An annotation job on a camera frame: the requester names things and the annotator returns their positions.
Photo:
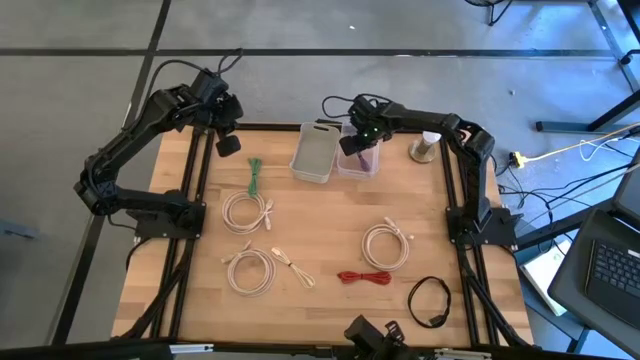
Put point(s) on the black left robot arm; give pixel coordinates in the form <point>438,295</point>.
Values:
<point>135,130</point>

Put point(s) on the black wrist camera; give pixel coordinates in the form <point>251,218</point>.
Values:
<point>207,85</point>
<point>365,106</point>

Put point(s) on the yellow power plug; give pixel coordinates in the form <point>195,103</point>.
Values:
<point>518,160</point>

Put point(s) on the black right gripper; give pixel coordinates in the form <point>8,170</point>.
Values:
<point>375,127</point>

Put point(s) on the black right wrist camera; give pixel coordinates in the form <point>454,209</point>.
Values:
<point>365,106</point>

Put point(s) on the black aluminium crossbar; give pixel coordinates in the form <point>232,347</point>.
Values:
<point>100,350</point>

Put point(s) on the black desk leg frame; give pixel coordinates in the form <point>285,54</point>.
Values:
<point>560,126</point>
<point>612,42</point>

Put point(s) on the clear plastic bin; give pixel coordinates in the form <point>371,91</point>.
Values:
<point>350,167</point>

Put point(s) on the dark grey laptop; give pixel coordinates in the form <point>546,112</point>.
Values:
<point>615,270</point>

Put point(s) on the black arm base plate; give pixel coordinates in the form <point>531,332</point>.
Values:
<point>150,230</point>
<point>502,230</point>

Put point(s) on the black aluminium table frame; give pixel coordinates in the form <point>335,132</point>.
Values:
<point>270,127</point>

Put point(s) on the silver metal bracket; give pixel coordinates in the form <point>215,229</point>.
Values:
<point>462,354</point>
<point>192,348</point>

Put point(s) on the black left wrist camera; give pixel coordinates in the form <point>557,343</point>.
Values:
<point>207,85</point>

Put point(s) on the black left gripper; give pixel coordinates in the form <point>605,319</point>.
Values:
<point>210,114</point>

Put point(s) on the white flat box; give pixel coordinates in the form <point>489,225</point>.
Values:
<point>542,272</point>

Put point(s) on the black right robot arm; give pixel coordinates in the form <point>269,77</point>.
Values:
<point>470,145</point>

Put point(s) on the grey plastic bin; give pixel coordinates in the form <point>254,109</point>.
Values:
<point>315,155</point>

